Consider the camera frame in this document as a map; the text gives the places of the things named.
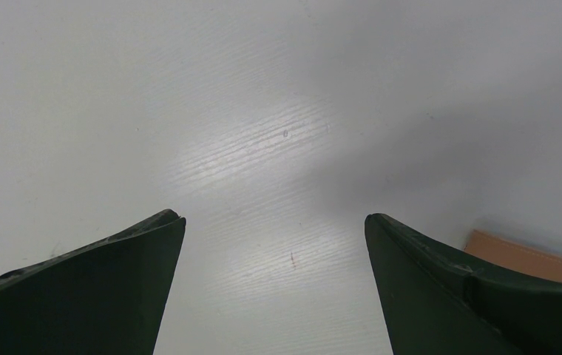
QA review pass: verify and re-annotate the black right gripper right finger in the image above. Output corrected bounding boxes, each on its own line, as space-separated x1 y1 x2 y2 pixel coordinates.
365 214 562 354

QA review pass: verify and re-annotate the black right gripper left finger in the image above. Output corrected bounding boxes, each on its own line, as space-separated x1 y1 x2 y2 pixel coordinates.
0 209 186 354

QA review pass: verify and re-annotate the tan leather card holder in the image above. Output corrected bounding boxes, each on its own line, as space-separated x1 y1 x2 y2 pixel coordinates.
464 230 562 283

